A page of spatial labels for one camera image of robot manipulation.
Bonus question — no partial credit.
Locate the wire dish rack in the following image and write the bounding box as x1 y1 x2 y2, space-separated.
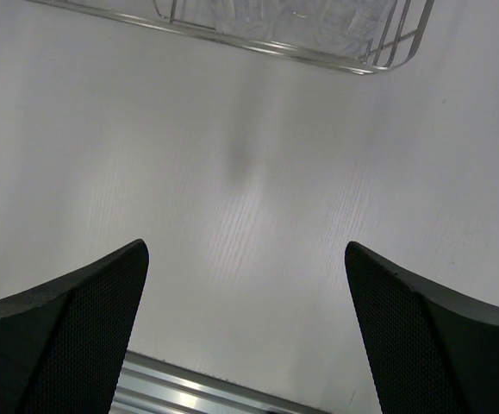
50 0 434 75

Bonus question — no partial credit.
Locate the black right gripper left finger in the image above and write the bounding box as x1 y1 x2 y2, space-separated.
0 239 149 413

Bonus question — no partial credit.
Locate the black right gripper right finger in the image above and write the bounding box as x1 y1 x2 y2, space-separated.
345 241 499 413

